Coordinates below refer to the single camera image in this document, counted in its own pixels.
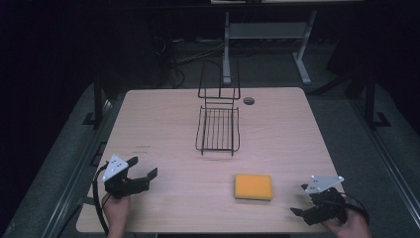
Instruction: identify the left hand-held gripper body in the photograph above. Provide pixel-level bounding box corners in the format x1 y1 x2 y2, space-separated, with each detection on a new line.
101 153 151 200

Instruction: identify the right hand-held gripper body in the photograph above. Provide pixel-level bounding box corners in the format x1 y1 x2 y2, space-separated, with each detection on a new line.
303 175 349 227

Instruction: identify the yellow sponge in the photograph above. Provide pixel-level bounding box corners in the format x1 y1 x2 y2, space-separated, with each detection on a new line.
234 173 273 201

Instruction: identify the black wire rack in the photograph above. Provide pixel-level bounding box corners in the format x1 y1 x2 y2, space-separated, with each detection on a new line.
194 57 242 158

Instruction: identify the person's left hand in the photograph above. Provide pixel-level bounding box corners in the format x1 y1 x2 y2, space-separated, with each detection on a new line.
101 193 132 238

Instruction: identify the person's right hand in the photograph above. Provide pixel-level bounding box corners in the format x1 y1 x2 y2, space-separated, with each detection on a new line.
321 208 373 238

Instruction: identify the grey metal stand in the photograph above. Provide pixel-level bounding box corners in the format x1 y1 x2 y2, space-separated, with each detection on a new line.
222 9 318 86

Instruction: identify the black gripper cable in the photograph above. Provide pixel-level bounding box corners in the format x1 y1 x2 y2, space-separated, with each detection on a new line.
91 161 111 236
342 192 371 226

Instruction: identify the metal frame rail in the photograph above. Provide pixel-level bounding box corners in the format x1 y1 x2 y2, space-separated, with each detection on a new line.
41 93 128 238
351 97 420 221

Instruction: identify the black stand post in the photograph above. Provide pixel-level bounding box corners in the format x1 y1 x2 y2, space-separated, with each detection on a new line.
81 77 111 129
364 70 391 130

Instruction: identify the bundle of floor cables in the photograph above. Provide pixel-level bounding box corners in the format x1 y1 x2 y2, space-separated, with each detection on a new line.
152 35 226 89

